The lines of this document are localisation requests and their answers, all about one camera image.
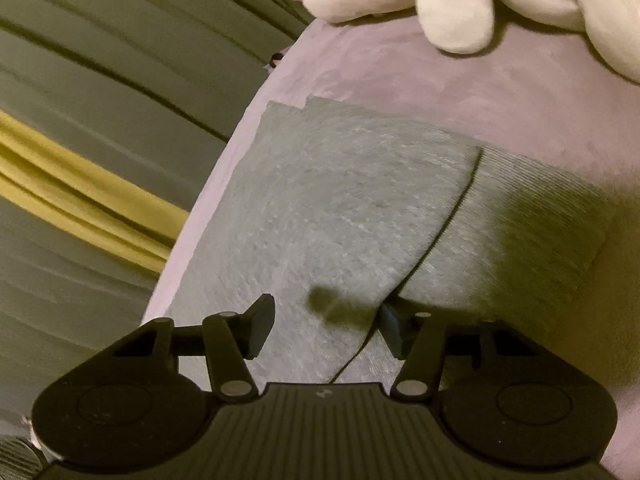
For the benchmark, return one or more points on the grey sweatpants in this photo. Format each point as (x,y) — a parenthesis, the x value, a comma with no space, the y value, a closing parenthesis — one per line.
(334,208)

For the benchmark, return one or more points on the yellow curtain panel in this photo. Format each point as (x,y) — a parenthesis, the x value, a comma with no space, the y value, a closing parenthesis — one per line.
(81,198)

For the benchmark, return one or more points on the grey-green curtain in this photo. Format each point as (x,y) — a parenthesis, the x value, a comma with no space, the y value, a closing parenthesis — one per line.
(150,90)

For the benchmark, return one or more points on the pink bed blanket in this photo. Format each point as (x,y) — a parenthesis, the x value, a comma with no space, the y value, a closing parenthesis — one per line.
(538,94)

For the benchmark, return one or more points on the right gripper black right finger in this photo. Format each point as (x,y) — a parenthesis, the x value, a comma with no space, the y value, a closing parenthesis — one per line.
(422,338)

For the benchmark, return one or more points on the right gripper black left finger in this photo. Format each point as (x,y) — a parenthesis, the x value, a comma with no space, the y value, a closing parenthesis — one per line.
(226,340)

